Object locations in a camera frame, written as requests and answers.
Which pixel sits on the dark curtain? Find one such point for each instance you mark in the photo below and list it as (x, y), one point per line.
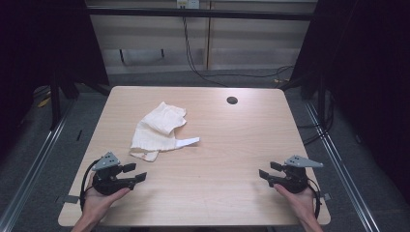
(38, 48)
(370, 80)

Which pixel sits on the black stand post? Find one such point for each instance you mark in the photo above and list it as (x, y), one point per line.
(55, 100)

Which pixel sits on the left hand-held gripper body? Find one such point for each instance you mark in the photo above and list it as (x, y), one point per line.
(108, 183)

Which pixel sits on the person's left hand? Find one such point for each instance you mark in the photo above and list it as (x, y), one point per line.
(96, 204)

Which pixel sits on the black horizontal frame bar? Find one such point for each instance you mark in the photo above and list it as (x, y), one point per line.
(199, 13)

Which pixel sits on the dark round table grommet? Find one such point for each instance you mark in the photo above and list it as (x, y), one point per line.
(232, 100)

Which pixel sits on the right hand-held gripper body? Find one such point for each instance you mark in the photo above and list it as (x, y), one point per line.
(295, 180)

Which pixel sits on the white wall power outlet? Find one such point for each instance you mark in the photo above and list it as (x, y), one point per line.
(188, 4)

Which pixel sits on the yellow floor object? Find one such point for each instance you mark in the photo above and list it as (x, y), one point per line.
(43, 102)

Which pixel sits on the grey tape piece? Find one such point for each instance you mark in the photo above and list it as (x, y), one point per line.
(71, 199)
(327, 196)

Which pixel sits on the metal floor rail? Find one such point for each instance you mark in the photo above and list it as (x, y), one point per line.
(341, 167)
(32, 167)

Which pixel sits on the person's right hand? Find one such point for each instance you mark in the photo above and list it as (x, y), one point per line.
(301, 203)

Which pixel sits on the white cloth with white label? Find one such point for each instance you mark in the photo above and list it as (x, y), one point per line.
(154, 135)

